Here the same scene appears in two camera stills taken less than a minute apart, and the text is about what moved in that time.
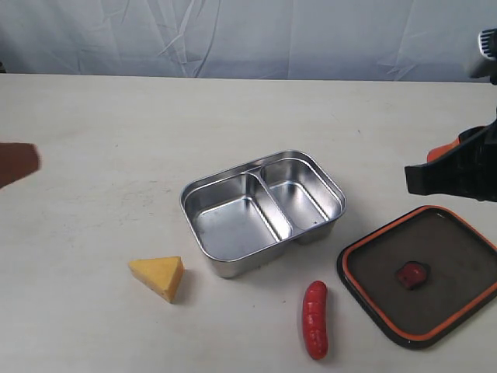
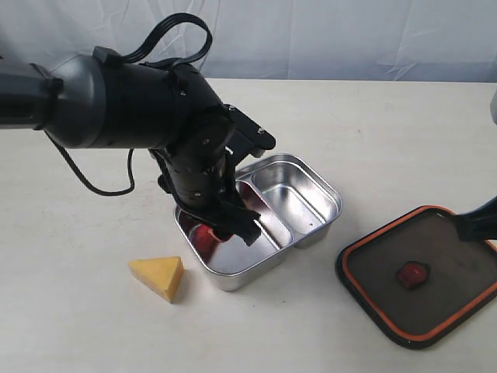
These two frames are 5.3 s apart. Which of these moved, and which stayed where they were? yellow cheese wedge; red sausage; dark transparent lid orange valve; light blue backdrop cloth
Moved: red sausage
Stayed: yellow cheese wedge; light blue backdrop cloth; dark transparent lid orange valve
